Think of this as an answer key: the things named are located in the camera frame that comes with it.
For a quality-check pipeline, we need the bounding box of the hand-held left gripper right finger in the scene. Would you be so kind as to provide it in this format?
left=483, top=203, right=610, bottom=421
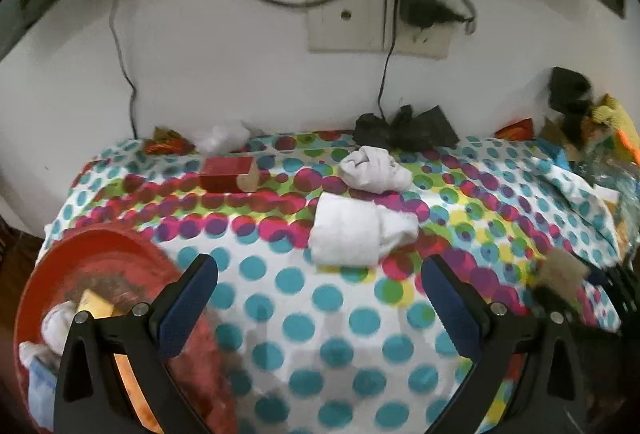
left=421, top=255, right=588, bottom=434

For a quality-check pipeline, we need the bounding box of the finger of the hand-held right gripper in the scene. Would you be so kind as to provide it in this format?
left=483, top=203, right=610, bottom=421
left=585, top=259, right=640, bottom=315

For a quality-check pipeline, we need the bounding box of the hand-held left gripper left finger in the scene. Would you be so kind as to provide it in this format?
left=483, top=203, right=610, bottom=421
left=52, top=254, right=219, bottom=434

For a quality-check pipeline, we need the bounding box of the brown cloth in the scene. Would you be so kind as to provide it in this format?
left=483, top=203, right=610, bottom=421
left=537, top=248, right=591, bottom=300

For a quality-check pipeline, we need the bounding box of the red plastic basin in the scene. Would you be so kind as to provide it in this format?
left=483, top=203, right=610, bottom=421
left=12, top=228, right=236, bottom=434

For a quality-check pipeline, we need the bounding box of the white sock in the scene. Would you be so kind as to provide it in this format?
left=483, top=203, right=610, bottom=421
left=307, top=191, right=419, bottom=267

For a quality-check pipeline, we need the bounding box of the grey-blue cloth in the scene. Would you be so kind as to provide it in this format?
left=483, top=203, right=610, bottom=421
left=24, top=353, right=63, bottom=432

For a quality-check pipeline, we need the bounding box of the grey-white knotted sock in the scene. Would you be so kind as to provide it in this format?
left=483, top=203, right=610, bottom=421
left=339, top=145, right=414, bottom=194

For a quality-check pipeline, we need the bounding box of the polka dot blanket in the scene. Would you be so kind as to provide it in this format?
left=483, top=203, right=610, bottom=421
left=42, top=130, right=626, bottom=434

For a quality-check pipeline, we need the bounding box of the small red box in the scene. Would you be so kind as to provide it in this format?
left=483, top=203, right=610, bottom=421
left=200, top=157, right=253, bottom=192

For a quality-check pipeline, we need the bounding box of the small wooden block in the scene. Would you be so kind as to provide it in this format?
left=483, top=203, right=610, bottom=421
left=237, top=164, right=261, bottom=192

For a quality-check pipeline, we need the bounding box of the yellow plush toy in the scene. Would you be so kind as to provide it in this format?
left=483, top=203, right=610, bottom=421
left=582, top=93, right=640, bottom=165

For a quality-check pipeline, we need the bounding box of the red shiny wrapper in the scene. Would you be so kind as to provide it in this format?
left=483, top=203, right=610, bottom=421
left=144, top=127, right=193, bottom=156

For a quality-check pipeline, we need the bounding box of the white crumpled tissue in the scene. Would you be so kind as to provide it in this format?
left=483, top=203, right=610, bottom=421
left=194, top=121, right=251, bottom=154

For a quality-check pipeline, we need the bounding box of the red flat packet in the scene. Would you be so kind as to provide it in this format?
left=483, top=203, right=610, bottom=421
left=494, top=119, right=536, bottom=141

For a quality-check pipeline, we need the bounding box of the black crumpled cloth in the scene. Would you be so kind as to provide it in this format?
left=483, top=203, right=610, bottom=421
left=354, top=104, right=460, bottom=150

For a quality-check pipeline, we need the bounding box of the black stand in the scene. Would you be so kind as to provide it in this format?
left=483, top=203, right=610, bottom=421
left=547, top=67, right=594, bottom=146

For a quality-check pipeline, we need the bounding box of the black plug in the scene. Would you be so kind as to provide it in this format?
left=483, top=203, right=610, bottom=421
left=434, top=0, right=476, bottom=35

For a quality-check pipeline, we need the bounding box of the thin black wall cable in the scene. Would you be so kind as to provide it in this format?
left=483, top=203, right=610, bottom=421
left=109, top=0, right=139, bottom=139

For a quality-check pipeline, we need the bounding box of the beige wall power socket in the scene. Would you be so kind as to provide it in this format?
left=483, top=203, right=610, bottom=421
left=384, top=0, right=453, bottom=60

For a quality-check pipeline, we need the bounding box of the beige wall plate round hole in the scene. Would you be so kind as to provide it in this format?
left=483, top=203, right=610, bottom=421
left=306, top=0, right=387, bottom=54

